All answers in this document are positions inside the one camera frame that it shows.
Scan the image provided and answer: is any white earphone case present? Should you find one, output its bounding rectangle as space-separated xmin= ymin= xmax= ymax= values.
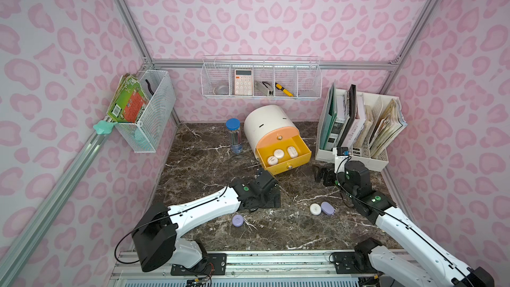
xmin=274 ymin=149 xmax=285 ymax=159
xmin=309 ymin=203 xmax=322 ymax=216
xmin=287 ymin=146 xmax=299 ymax=159
xmin=267 ymin=155 xmax=279 ymax=166

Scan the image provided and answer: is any yellow drawer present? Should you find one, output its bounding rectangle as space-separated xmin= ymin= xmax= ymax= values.
xmin=256 ymin=136 xmax=312 ymax=175

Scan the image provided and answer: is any purple earphone case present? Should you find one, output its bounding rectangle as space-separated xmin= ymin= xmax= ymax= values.
xmin=320 ymin=201 xmax=335 ymax=216
xmin=232 ymin=214 xmax=244 ymax=227

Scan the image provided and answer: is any orange top drawer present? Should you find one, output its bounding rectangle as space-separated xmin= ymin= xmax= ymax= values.
xmin=256 ymin=126 xmax=300 ymax=149

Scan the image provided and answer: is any white drawer cabinet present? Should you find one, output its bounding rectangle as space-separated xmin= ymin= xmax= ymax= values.
xmin=244 ymin=105 xmax=297 ymax=158

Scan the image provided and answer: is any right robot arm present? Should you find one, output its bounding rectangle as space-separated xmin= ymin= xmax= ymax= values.
xmin=315 ymin=157 xmax=495 ymax=286

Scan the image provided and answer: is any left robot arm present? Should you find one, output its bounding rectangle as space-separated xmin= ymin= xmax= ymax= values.
xmin=131 ymin=171 xmax=281 ymax=274

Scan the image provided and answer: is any white file organizer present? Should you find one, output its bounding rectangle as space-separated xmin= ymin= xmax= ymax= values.
xmin=315 ymin=85 xmax=407 ymax=172

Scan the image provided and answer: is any grey stapler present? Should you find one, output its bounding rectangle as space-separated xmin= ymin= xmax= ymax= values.
xmin=254 ymin=81 xmax=274 ymax=97

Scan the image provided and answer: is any clear tape roll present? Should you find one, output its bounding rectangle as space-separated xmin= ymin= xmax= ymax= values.
xmin=213 ymin=84 xmax=230 ymax=96

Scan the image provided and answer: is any pink white calculator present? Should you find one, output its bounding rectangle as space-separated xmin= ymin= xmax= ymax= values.
xmin=234 ymin=69 xmax=253 ymax=96

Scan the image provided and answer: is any green red booklet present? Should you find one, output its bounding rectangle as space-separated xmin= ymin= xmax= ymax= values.
xmin=107 ymin=74 xmax=150 ymax=124

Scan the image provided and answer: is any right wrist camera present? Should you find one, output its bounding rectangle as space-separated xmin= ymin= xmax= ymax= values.
xmin=332 ymin=147 xmax=351 ymax=174

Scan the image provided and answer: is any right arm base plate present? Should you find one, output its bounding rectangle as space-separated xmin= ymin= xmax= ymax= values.
xmin=328 ymin=251 xmax=385 ymax=275

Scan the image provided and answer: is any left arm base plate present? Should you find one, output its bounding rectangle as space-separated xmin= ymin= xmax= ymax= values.
xmin=171 ymin=253 xmax=227 ymax=276

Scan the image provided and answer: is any white wire wall shelf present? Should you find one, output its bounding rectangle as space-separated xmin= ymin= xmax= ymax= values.
xmin=200 ymin=55 xmax=322 ymax=100

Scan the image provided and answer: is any white mesh wall basket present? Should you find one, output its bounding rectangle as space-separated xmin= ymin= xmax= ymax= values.
xmin=115 ymin=70 xmax=176 ymax=154

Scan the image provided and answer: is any mint green wall hook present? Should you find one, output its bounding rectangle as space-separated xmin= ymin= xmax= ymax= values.
xmin=93 ymin=120 xmax=117 ymax=135

